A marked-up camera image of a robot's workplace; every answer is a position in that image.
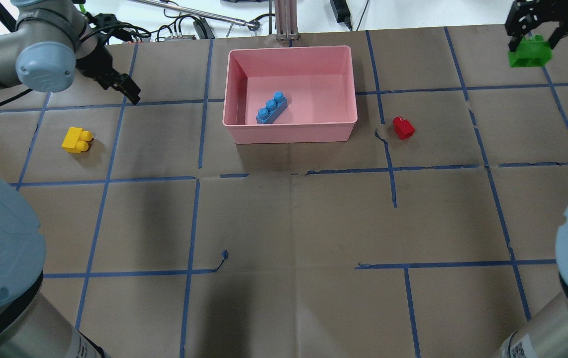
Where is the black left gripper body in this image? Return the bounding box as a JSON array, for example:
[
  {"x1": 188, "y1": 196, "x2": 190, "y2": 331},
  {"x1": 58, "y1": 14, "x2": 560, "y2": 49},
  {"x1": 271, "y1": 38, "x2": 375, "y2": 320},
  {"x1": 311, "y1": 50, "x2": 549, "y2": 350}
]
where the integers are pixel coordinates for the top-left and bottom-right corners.
[{"x1": 76, "y1": 13, "x2": 135, "y2": 93}]

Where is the black power adapter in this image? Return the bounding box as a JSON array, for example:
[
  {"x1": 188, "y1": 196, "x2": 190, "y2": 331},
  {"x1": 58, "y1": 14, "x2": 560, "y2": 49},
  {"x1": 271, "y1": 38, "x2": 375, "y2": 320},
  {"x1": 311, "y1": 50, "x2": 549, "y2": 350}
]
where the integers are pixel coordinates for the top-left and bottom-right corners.
[{"x1": 330, "y1": 0, "x2": 353, "y2": 30}]

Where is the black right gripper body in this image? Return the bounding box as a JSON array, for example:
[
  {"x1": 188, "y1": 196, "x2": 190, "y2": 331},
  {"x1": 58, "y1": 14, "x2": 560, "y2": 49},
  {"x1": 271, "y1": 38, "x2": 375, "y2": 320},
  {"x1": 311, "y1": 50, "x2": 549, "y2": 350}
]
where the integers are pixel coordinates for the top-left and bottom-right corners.
[{"x1": 505, "y1": 0, "x2": 568, "y2": 36}]

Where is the brown paper table cover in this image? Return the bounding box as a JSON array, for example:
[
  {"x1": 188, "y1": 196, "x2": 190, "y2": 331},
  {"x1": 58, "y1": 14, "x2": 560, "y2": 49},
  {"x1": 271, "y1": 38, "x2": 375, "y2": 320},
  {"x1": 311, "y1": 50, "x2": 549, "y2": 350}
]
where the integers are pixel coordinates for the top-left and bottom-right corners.
[{"x1": 0, "y1": 25, "x2": 568, "y2": 358}]

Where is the yellow toy block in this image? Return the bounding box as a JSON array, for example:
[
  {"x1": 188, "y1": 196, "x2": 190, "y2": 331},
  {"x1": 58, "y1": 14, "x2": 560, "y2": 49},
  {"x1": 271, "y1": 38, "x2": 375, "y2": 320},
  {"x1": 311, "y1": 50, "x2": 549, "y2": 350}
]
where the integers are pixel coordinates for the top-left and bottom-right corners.
[{"x1": 61, "y1": 127, "x2": 94, "y2": 154}]

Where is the silver metal rod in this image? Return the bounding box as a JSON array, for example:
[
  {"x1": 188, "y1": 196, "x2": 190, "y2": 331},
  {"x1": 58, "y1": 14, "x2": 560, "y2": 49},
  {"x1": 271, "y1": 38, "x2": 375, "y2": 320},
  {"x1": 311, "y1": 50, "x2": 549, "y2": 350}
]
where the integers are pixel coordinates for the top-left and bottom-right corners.
[{"x1": 129, "y1": 0, "x2": 261, "y2": 30}]

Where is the green toy block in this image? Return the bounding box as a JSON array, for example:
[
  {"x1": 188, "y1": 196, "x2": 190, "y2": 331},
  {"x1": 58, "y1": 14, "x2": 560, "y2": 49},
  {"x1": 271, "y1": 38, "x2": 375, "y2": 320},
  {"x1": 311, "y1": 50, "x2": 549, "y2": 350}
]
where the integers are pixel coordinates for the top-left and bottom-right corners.
[{"x1": 508, "y1": 35, "x2": 553, "y2": 68}]

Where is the blue toy block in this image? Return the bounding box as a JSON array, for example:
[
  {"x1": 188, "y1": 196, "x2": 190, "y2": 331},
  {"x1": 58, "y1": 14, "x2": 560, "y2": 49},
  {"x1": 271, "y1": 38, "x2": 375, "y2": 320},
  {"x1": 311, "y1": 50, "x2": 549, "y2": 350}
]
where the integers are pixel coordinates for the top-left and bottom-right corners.
[{"x1": 255, "y1": 91, "x2": 288, "y2": 124}]

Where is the red toy block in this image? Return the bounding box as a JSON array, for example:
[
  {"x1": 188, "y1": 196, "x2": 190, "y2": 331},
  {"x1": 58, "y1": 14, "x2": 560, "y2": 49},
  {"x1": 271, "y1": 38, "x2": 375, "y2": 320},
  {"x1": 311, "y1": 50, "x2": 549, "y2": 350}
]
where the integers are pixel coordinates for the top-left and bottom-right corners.
[{"x1": 392, "y1": 116, "x2": 415, "y2": 141}]

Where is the pink plastic box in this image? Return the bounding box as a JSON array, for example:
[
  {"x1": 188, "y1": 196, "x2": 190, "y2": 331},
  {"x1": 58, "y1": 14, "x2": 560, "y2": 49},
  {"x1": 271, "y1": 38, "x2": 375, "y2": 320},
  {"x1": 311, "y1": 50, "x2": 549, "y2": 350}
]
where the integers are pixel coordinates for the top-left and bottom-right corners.
[{"x1": 222, "y1": 45, "x2": 358, "y2": 144}]

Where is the aluminium frame post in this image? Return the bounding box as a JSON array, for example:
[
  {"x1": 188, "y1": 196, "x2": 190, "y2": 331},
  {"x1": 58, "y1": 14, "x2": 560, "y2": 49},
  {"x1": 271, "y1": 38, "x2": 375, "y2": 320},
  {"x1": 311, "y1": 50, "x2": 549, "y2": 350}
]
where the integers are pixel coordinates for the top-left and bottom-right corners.
[{"x1": 274, "y1": 0, "x2": 299, "y2": 41}]

